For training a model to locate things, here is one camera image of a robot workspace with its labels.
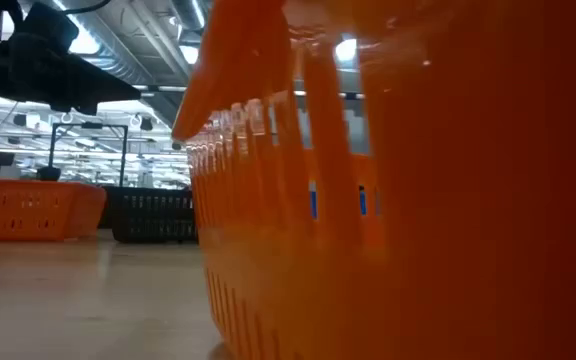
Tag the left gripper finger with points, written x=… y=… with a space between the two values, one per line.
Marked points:
x=103 y=87

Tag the black slotted plastic basket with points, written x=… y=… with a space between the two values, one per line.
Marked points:
x=153 y=215

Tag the large orange slotted plastic basket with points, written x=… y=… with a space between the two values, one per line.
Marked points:
x=443 y=200

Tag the black background gantry frame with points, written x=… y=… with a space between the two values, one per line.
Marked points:
x=88 y=127

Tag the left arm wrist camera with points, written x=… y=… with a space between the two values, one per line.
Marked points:
x=43 y=27

